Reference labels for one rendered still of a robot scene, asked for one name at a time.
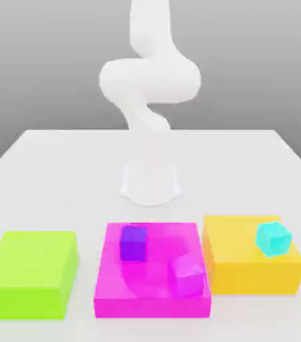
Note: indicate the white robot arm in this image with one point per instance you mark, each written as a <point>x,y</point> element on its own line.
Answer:
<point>150,77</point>

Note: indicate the small purple cube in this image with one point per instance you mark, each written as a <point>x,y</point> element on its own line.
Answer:
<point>133,243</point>

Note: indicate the small magenta cube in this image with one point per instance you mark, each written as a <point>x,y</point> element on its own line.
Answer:
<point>187,278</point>

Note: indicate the small cyan cube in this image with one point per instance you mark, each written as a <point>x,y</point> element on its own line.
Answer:
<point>272,238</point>

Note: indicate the large magenta box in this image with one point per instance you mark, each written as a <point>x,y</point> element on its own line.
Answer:
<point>150,291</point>

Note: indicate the large orange box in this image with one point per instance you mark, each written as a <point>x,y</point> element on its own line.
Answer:
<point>235,267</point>

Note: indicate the large green box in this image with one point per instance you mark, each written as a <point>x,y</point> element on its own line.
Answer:
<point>30,269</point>

